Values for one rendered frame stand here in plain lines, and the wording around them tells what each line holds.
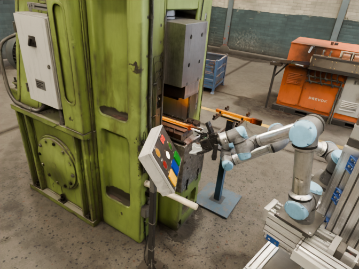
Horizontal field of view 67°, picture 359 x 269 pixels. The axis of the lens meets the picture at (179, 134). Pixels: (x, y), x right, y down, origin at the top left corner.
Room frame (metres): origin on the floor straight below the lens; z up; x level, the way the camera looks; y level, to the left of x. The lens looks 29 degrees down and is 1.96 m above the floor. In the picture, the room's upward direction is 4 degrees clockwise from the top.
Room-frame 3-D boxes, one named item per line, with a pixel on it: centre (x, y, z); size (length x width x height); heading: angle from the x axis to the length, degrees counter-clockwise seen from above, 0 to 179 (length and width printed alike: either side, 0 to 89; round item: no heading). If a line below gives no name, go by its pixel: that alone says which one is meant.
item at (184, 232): (1.84, -0.10, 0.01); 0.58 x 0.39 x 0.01; 151
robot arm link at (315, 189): (1.20, -0.75, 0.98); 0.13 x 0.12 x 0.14; 139
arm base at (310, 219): (1.20, -0.76, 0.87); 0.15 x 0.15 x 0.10
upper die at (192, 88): (1.96, 0.12, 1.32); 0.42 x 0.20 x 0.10; 61
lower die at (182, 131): (1.96, 0.12, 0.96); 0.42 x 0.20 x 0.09; 61
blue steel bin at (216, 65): (6.07, -0.26, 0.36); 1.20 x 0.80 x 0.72; 67
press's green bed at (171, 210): (2.02, 0.10, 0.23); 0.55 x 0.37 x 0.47; 61
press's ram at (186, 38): (2.00, 0.10, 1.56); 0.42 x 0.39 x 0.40; 61
